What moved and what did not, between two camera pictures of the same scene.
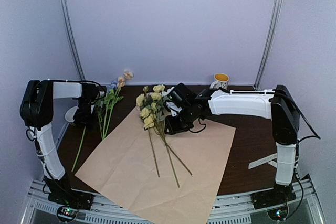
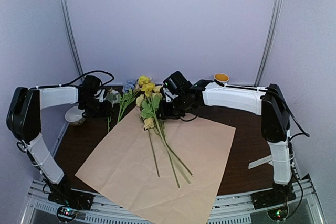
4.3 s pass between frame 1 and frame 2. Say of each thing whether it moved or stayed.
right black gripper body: moved
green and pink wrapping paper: stayed
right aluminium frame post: stayed
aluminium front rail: stayed
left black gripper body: moved
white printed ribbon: stayed
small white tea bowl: stayed
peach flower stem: moved
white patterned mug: stayed
